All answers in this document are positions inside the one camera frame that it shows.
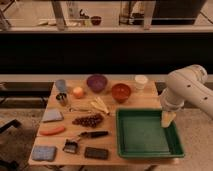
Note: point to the white cup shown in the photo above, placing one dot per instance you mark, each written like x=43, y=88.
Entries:
x=140, y=81

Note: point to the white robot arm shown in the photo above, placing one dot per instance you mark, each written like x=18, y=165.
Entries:
x=186, y=84

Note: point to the metal cup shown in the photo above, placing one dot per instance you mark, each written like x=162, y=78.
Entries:
x=62, y=99

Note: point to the black-handled tool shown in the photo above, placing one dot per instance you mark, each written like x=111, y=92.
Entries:
x=93, y=134

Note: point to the red bowl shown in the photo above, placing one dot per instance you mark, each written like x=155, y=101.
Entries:
x=121, y=92

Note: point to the black rectangular block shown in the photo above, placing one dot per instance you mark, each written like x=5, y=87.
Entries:
x=96, y=153

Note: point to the blue-grey cup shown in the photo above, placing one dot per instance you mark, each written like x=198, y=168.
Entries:
x=61, y=85

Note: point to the purple bowl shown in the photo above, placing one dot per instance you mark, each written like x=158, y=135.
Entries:
x=97, y=82

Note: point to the grey-blue towel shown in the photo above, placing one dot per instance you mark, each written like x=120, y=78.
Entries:
x=51, y=115

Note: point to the green plastic tray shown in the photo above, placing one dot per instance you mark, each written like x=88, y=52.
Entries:
x=140, y=135

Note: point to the orange round fruit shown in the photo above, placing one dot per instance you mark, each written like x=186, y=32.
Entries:
x=78, y=92

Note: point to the bunch of dark grapes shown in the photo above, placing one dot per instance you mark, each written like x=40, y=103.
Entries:
x=88, y=121

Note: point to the wooden table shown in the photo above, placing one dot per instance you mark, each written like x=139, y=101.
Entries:
x=139, y=99

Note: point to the blue sponge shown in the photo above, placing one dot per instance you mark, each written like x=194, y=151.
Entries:
x=44, y=153

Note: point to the orange carrot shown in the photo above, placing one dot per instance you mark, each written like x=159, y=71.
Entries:
x=54, y=131

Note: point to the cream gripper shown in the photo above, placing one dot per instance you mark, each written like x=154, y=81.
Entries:
x=167, y=118

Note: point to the banana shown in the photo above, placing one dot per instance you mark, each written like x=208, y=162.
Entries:
x=100, y=105

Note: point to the dark bowl in background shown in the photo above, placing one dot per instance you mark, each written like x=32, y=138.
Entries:
x=96, y=20

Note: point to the metal spoon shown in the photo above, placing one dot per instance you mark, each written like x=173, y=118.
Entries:
x=72, y=109

